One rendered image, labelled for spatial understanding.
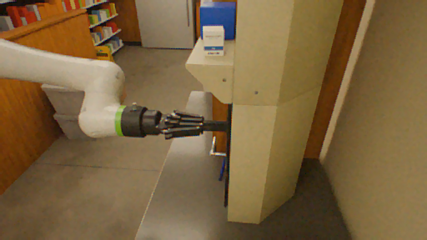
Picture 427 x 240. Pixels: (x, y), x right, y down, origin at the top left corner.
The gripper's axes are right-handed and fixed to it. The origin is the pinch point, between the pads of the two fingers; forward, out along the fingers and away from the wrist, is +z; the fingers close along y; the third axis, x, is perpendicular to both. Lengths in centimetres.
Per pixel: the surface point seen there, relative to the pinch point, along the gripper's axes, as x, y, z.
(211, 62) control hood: -20.0, -2.6, -0.7
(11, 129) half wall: 88, 107, -190
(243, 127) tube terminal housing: -3.0, -4.6, 7.8
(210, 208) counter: 37.0, 0.1, -1.6
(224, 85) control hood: -15.1, -4.6, 2.7
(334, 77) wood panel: -3, 32, 42
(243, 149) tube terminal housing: 4.3, -4.6, 8.3
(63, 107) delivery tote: 89, 150, -168
